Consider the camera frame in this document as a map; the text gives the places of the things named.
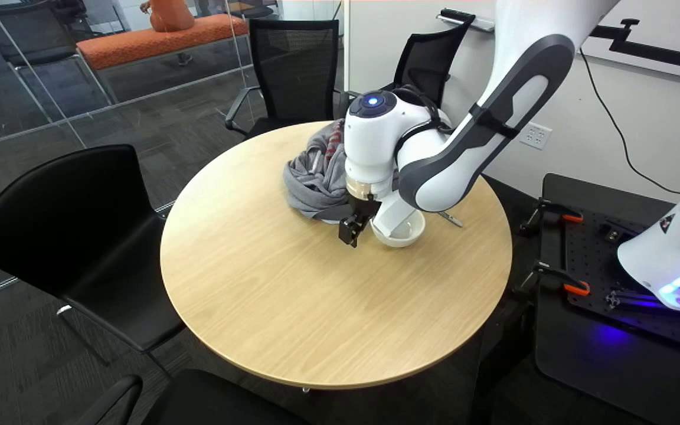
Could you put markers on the grey marker with green cap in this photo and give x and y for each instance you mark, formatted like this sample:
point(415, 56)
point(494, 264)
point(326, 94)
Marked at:
point(448, 218)

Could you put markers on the dark chair behind glass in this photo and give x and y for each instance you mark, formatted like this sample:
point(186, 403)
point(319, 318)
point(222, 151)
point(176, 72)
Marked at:
point(25, 32)

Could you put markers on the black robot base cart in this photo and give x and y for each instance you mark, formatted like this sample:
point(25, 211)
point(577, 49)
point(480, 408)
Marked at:
point(591, 369)

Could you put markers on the white ceramic bowl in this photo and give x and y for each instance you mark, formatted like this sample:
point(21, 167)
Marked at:
point(412, 236)

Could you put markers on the orange upholstered bench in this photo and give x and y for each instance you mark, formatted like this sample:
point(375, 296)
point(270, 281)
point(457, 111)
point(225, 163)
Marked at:
point(152, 38)

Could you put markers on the grey crumpled cloth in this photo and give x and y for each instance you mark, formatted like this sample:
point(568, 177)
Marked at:
point(311, 184)

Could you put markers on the black wall-mounted bar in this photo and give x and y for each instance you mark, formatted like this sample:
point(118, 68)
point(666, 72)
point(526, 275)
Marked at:
point(670, 56)

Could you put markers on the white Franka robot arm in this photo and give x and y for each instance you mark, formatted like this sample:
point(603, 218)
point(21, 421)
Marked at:
point(372, 148)

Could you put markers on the black mesh-back office chair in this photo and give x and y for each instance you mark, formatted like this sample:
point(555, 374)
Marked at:
point(426, 61)
point(294, 61)

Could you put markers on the white wall outlet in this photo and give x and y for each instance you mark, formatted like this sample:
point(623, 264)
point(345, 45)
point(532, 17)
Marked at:
point(539, 136)

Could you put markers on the orange cushion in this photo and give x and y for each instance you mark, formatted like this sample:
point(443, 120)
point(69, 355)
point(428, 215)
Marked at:
point(171, 15)

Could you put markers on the large black solid-back chair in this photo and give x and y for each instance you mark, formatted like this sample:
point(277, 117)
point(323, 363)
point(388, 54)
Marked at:
point(65, 213)

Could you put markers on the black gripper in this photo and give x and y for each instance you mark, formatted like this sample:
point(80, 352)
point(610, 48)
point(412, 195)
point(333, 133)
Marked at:
point(365, 211)

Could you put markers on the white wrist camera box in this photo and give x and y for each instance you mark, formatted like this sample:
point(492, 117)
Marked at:
point(391, 215)

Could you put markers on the black chair with armrest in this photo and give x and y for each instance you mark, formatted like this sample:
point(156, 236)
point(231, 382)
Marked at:
point(212, 402)

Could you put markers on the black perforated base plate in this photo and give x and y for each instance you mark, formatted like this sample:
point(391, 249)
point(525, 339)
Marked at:
point(591, 263)

